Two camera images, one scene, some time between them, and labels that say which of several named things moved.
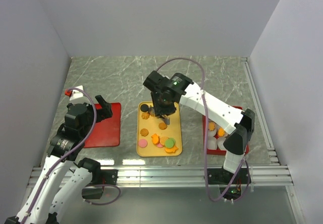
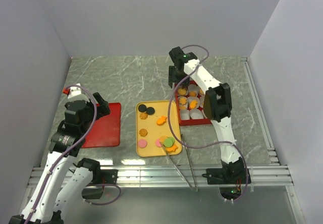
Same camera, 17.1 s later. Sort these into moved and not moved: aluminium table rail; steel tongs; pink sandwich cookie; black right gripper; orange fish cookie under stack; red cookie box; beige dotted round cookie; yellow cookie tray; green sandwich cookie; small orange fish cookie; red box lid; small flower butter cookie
Moved: small orange fish cookie; steel tongs; red cookie box; black right gripper
Not moved: small flower butter cookie; aluminium table rail; green sandwich cookie; orange fish cookie under stack; red box lid; pink sandwich cookie; yellow cookie tray; beige dotted round cookie
